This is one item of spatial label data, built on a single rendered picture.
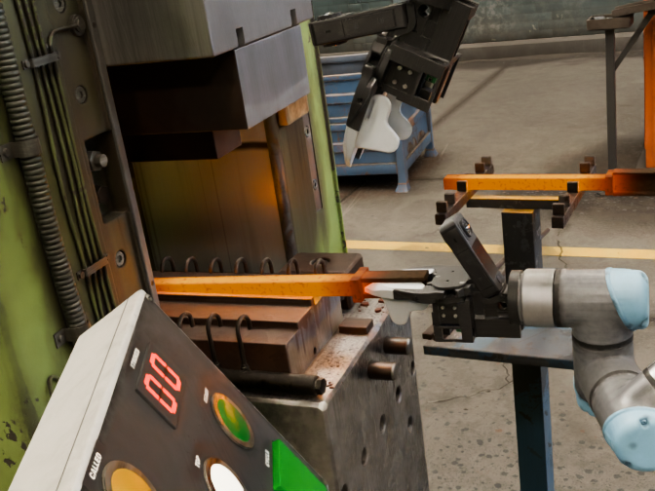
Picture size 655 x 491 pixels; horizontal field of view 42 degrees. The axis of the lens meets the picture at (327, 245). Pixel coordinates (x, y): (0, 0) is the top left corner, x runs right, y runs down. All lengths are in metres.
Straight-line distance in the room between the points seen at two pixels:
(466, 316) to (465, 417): 1.64
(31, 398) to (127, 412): 0.33
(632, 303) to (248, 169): 0.69
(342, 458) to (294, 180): 0.52
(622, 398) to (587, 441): 1.60
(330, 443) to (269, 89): 0.46
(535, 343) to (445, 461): 1.01
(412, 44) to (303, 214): 0.67
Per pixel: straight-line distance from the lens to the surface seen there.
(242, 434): 0.77
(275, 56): 1.12
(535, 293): 1.10
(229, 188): 1.50
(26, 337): 0.93
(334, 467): 1.17
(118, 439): 0.60
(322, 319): 1.24
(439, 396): 2.88
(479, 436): 2.67
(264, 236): 1.50
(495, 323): 1.15
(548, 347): 1.61
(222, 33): 1.00
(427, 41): 0.90
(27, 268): 0.93
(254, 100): 1.06
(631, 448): 1.02
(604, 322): 1.10
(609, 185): 1.62
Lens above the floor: 1.48
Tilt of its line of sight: 20 degrees down
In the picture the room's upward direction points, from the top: 8 degrees counter-clockwise
